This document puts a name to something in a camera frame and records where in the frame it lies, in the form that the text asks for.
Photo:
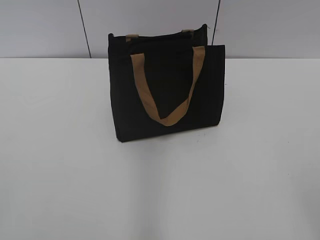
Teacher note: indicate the tan rear bag handle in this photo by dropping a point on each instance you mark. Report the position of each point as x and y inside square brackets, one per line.
[129, 37]

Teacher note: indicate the black tote bag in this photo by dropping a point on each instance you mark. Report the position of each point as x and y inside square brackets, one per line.
[168, 70]

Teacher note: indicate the tan front bag handle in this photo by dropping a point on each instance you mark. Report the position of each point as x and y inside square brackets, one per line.
[138, 64]

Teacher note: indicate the tan bag handle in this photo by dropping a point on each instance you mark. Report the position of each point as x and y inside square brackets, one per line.
[138, 64]
[129, 37]

